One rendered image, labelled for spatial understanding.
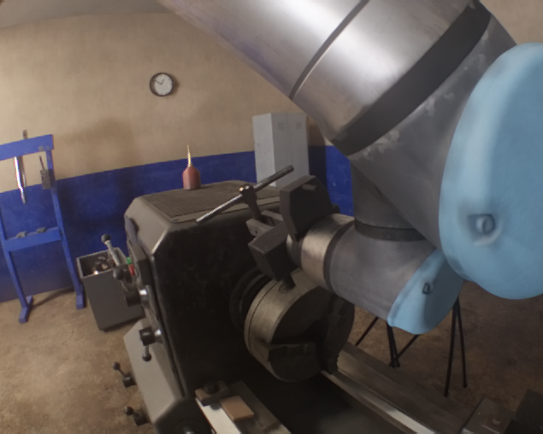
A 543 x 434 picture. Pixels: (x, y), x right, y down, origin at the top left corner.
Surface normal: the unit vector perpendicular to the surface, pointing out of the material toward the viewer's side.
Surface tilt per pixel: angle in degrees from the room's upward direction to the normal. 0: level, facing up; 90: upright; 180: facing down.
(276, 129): 90
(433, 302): 94
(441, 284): 94
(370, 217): 92
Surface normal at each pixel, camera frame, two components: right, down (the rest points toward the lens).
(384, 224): -0.66, 0.26
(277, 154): 0.55, 0.18
